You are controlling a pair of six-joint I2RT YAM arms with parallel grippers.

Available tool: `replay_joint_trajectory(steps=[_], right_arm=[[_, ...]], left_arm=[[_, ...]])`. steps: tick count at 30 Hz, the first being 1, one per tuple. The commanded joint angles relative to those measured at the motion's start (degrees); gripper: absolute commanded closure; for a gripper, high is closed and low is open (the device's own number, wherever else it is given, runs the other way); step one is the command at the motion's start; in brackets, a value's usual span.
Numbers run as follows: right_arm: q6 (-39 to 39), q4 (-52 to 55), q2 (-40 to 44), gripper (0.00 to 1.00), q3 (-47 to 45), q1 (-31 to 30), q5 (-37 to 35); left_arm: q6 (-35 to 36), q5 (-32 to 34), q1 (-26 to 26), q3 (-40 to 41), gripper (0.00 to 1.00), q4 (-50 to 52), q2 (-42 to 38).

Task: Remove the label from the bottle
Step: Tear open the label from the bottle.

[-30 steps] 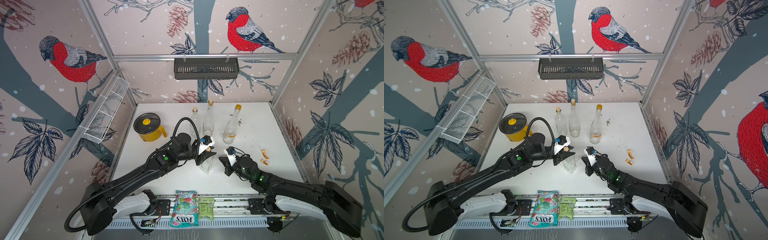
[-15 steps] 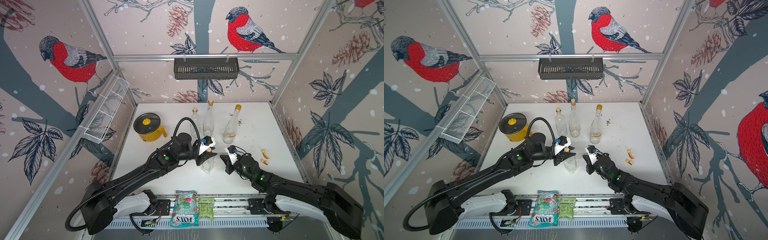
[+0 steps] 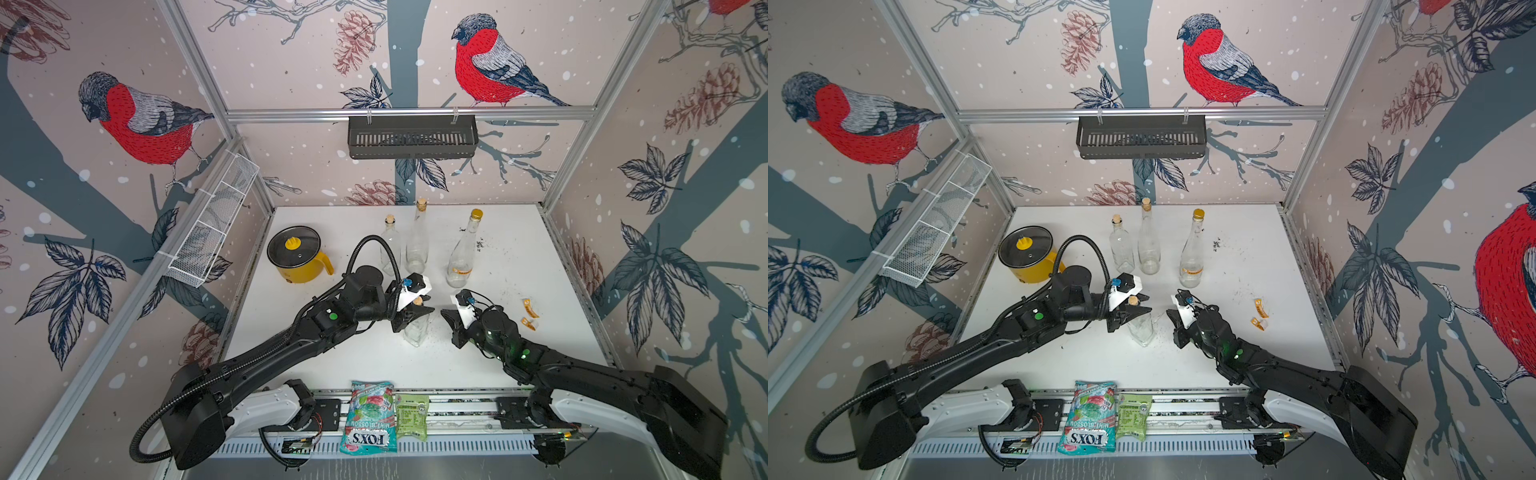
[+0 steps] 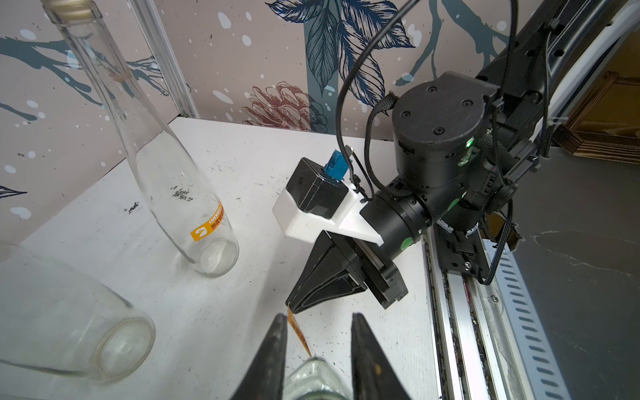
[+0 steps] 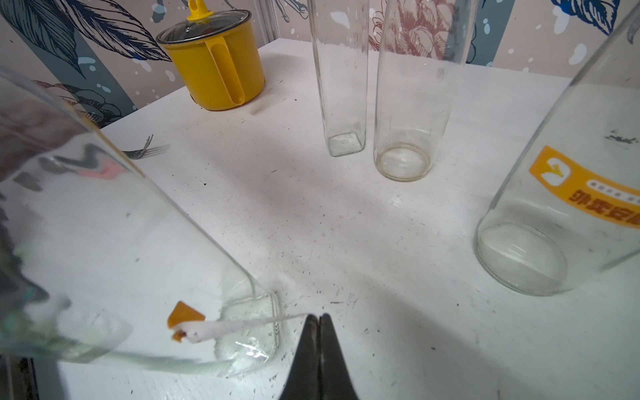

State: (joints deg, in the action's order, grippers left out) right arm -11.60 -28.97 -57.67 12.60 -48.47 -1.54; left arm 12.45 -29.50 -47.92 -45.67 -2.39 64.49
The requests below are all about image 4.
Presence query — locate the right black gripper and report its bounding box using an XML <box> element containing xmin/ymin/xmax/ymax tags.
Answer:
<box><xmin>285</xmin><ymin>192</ymin><xmax>432</xmax><ymax>314</ymax></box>

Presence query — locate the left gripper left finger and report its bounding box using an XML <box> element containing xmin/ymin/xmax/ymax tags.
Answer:
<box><xmin>231</xmin><ymin>313</ymin><xmax>288</xmax><ymax>400</ymax></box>

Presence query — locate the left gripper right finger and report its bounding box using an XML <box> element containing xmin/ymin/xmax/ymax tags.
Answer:
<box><xmin>351</xmin><ymin>313</ymin><xmax>409</xmax><ymax>399</ymax></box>

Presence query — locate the square glass bottle cork stopper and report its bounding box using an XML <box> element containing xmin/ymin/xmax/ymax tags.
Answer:
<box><xmin>283</xmin><ymin>357</ymin><xmax>353</xmax><ymax>400</ymax></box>

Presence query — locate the round glass bottle cork stopper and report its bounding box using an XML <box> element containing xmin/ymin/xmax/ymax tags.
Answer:
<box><xmin>1</xmin><ymin>243</ymin><xmax>156</xmax><ymax>383</ymax></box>

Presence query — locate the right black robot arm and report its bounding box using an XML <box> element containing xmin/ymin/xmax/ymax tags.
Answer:
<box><xmin>286</xmin><ymin>1</ymin><xmax>623</xmax><ymax>313</ymax></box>

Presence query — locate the tall glass bottle gold cap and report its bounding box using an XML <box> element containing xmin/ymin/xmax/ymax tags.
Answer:
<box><xmin>43</xmin><ymin>1</ymin><xmax>239</xmax><ymax>278</ymax></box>

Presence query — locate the aluminium front rail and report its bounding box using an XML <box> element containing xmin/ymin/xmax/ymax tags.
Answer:
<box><xmin>424</xmin><ymin>228</ymin><xmax>570</xmax><ymax>399</ymax></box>

